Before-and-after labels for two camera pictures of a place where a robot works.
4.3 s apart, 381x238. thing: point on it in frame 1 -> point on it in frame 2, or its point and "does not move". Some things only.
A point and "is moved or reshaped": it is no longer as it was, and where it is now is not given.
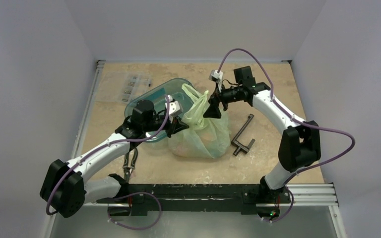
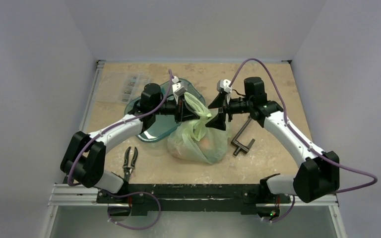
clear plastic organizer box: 119,87 does not move
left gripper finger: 176,126 -> 187,114
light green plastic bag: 207,137 is moved or reshaped
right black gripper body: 219,98 -> 225,108
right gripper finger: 214,111 -> 218,122
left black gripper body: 155,125 -> 169,107
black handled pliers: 128,170 does not move
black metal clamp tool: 237,144 does not move
